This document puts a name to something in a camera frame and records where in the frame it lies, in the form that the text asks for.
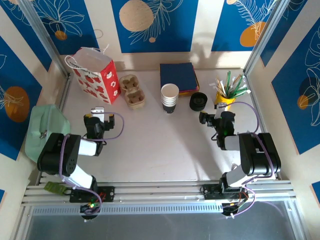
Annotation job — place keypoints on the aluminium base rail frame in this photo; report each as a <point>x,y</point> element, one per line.
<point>160,192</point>

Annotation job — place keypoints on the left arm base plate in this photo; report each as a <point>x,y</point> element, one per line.
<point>107,193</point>

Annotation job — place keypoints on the long green wrapped straw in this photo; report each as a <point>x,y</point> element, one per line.
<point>228,82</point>

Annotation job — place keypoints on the stack of black cup lids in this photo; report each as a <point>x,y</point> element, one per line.
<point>198,101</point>

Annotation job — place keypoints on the aluminium frame post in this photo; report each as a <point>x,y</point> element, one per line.
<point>42,35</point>
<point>261,47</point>

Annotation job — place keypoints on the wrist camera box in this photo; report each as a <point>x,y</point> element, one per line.
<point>221,106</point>
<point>97,112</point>

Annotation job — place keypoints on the small green card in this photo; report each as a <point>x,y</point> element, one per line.
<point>52,187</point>

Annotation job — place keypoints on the blue paper napkin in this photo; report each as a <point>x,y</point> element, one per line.
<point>177,75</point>

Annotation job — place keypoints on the red white paper gift bag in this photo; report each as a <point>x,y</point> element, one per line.
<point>92,77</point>

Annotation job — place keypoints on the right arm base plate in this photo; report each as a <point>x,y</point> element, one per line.
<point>210,192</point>

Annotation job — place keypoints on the wooden stirrer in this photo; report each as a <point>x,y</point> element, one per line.
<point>220,87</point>

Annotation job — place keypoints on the stack of cardboard cup carriers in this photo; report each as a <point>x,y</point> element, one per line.
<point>132,92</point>

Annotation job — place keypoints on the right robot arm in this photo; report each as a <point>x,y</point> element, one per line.
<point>260,155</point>

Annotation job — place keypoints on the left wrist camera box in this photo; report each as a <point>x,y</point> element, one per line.
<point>97,112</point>

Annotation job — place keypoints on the mint green zip pouch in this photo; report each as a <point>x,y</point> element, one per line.
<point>45,120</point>

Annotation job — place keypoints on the yellow paper napkins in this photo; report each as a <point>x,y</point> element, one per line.
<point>196,88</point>

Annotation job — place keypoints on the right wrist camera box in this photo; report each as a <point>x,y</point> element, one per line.
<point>221,106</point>

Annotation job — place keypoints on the stack of paper cups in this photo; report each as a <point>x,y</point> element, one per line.
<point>170,96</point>

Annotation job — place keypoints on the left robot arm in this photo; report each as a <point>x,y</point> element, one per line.
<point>57,155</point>

